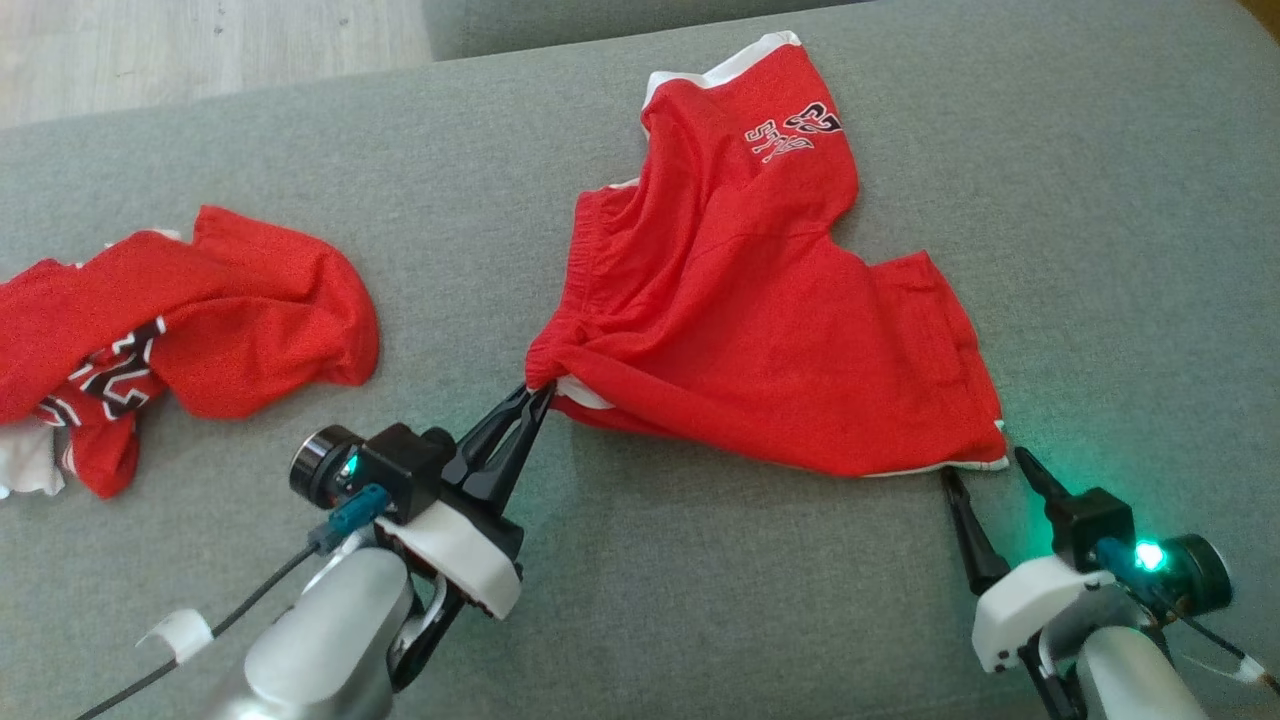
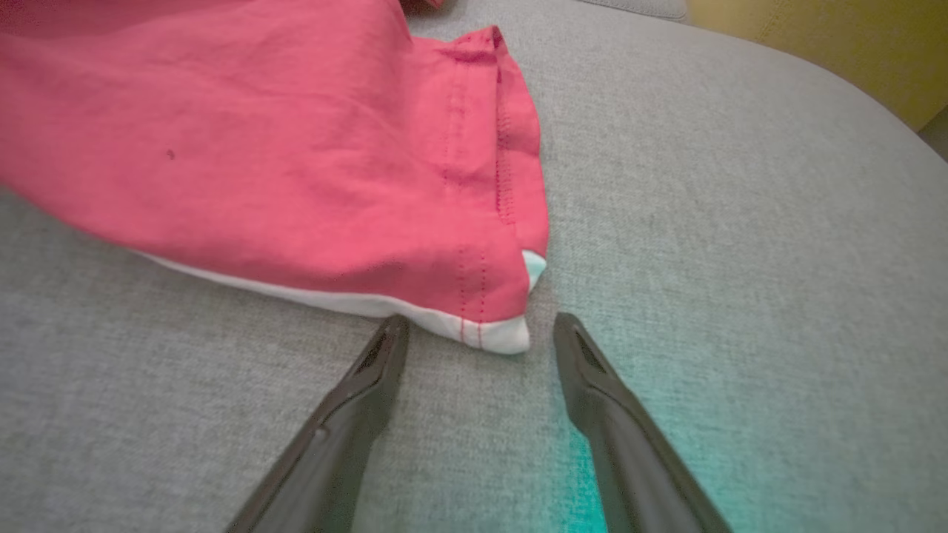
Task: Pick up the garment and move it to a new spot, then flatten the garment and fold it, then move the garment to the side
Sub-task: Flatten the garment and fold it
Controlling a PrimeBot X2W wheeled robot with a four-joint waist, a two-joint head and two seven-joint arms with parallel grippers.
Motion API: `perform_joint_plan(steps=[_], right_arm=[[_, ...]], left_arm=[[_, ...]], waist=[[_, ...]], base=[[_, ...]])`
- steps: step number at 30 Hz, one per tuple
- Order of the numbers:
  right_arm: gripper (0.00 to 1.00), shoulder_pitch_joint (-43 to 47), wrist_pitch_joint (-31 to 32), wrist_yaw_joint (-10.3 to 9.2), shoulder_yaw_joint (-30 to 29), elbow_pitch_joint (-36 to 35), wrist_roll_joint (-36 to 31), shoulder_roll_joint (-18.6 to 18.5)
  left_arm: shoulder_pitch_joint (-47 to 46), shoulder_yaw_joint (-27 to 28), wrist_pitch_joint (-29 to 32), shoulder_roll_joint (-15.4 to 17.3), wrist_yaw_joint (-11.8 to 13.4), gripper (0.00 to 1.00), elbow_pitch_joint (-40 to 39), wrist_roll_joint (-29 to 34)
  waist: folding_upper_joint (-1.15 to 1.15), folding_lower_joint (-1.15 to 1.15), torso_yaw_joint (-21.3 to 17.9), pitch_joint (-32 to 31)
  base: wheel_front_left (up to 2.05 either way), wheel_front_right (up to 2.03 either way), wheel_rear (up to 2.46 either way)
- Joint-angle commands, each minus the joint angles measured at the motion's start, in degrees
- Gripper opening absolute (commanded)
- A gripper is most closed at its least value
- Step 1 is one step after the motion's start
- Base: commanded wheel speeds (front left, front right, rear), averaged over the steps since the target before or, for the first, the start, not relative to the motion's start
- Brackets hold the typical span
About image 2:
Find small grey sofa cushion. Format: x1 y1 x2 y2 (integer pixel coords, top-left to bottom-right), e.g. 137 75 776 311
576 0 690 21

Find yellow sofa backrest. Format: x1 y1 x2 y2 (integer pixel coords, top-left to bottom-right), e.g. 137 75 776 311
685 0 948 135

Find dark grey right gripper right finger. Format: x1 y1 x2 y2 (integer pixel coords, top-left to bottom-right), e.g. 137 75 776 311
553 312 734 533

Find red shorts with white trim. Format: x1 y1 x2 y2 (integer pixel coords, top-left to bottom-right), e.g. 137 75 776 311
0 0 551 355

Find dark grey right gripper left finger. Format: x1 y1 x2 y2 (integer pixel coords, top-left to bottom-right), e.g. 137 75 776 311
226 315 410 533

